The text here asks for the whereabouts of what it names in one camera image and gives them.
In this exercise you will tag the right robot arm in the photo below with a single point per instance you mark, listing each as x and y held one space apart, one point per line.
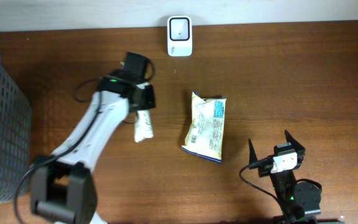
298 199

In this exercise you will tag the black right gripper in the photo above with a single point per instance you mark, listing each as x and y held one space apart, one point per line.
299 149

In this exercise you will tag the white tube with tan cap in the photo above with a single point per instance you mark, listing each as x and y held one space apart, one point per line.
143 126

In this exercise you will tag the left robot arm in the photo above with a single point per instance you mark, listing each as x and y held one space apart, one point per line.
62 185

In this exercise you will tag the grey plastic mesh basket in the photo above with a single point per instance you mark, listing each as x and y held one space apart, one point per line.
15 130

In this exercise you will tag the white barcode scanner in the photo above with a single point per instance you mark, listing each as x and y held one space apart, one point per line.
179 36

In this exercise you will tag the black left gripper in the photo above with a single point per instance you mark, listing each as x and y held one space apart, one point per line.
150 98

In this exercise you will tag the yellow snack bag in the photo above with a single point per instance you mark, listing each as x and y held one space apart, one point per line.
205 135

